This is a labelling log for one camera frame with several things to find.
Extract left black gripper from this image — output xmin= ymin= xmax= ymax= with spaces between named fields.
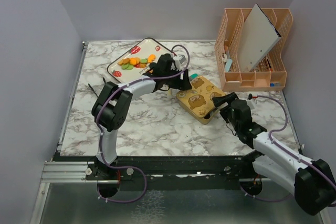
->
xmin=163 ymin=67 xmax=192 ymax=91

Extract silver tin lid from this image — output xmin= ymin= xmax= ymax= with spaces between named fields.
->
xmin=176 ymin=76 xmax=226 ymax=110

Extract metal tweezers black tips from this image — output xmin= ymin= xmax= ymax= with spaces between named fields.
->
xmin=88 ymin=77 xmax=107 ymax=96

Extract gold cookie tin box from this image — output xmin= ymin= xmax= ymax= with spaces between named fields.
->
xmin=179 ymin=102 xmax=219 ymax=125

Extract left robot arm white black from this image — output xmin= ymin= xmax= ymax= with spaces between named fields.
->
xmin=91 ymin=54 xmax=192 ymax=179

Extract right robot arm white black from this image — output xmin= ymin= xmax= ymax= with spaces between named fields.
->
xmin=212 ymin=92 xmax=335 ymax=216

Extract orange cookie top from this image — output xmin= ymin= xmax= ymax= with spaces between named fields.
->
xmin=148 ymin=54 xmax=156 ymax=63

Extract green cookie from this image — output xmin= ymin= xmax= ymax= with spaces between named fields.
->
xmin=140 ymin=59 xmax=148 ymax=64

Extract yellow glue stick tube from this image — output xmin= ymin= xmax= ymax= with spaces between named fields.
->
xmin=167 ymin=90 xmax=172 ymax=98

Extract strawberry pattern white tray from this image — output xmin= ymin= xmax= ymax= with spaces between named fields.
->
xmin=107 ymin=38 xmax=171 ymax=83

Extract green grey eraser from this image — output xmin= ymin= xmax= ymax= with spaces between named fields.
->
xmin=189 ymin=73 xmax=198 ymax=81

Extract light blue eraser in organizer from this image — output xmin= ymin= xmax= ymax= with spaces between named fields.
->
xmin=224 ymin=59 xmax=233 ymax=72

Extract peach plastic desk organizer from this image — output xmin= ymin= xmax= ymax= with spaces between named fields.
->
xmin=215 ymin=5 xmax=293 ymax=91

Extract white grey notebook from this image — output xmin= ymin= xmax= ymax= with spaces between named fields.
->
xmin=237 ymin=4 xmax=281 ymax=72

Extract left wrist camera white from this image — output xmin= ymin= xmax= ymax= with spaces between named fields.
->
xmin=173 ymin=55 xmax=186 ymax=70

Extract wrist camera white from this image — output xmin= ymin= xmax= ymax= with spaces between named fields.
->
xmin=173 ymin=55 xmax=186 ymax=70
xmin=247 ymin=93 xmax=256 ymax=110

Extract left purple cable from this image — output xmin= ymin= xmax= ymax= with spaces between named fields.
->
xmin=96 ymin=45 xmax=190 ymax=204

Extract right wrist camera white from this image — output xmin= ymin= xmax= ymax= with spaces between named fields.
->
xmin=247 ymin=93 xmax=256 ymax=110

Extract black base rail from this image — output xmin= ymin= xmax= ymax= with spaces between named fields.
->
xmin=52 ymin=152 xmax=260 ymax=191

